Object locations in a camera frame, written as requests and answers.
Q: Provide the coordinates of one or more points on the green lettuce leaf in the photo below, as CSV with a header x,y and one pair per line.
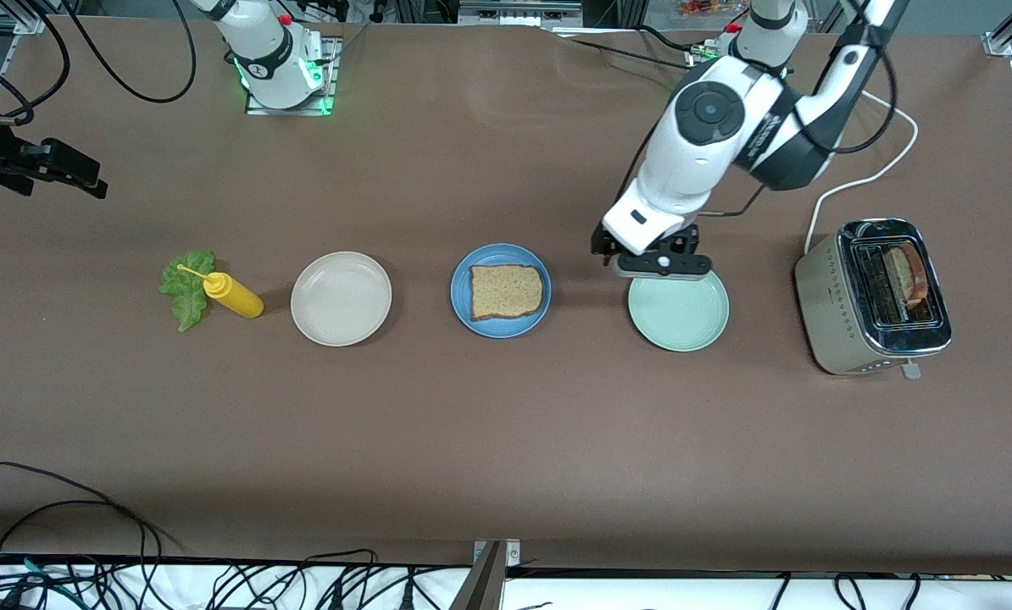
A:
x,y
186,296

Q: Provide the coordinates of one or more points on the brown bread slice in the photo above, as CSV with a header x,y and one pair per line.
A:
x,y
911,275
506,292

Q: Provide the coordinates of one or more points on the yellow squeeze bottle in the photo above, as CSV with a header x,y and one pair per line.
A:
x,y
235,298

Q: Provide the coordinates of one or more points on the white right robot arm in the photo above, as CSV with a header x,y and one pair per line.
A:
x,y
269,59

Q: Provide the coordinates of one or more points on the pale green round plate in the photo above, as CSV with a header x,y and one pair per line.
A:
x,y
678,318

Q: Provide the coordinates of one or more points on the blue round plate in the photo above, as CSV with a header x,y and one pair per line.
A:
x,y
459,292

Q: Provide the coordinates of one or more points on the beige round plate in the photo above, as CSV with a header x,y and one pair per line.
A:
x,y
341,298

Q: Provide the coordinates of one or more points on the beige chrome toaster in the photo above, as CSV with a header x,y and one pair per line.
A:
x,y
824,305

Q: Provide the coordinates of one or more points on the orange background object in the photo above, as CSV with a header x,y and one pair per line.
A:
x,y
697,8

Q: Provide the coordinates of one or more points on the grey metal box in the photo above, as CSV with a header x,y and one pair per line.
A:
x,y
514,13

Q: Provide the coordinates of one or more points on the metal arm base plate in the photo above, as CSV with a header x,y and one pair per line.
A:
x,y
256,108

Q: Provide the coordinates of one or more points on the metal table edge bracket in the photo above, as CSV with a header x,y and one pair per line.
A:
x,y
489,576

